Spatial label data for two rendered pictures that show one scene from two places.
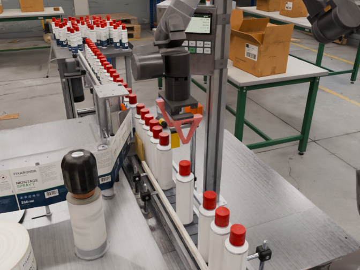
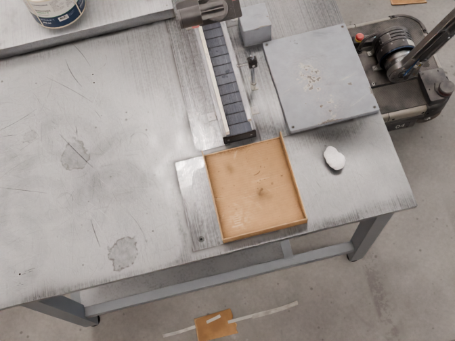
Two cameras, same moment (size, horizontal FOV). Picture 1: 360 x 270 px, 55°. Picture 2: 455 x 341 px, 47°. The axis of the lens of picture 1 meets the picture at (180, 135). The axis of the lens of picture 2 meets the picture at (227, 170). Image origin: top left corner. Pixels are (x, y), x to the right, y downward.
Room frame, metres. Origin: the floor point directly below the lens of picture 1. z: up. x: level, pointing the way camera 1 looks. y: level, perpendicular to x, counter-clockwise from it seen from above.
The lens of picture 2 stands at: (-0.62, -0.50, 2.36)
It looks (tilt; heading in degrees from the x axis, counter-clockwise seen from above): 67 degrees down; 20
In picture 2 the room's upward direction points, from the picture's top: 11 degrees counter-clockwise
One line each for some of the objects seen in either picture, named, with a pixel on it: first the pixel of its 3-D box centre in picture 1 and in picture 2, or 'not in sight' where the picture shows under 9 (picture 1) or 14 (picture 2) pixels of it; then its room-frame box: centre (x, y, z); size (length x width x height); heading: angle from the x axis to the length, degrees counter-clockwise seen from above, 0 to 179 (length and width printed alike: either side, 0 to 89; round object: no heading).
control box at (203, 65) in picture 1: (189, 38); not in sight; (1.00, -0.03, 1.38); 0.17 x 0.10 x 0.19; 77
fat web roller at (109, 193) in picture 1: (105, 171); not in sight; (0.93, 0.24, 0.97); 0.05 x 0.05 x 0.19
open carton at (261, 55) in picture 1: (262, 45); not in sight; (2.69, -0.64, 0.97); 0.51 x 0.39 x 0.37; 116
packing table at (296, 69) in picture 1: (218, 81); not in sight; (3.53, -0.41, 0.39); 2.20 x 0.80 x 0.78; 21
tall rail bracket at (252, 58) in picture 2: not in sight; (246, 71); (0.32, -0.30, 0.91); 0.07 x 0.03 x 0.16; 112
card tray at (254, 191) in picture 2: not in sight; (252, 185); (-0.05, -0.37, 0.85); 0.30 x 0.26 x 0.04; 22
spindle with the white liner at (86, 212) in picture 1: (85, 204); not in sight; (0.69, 0.24, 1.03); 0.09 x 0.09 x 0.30
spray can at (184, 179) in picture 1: (184, 192); not in sight; (0.80, -0.01, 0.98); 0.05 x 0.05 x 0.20
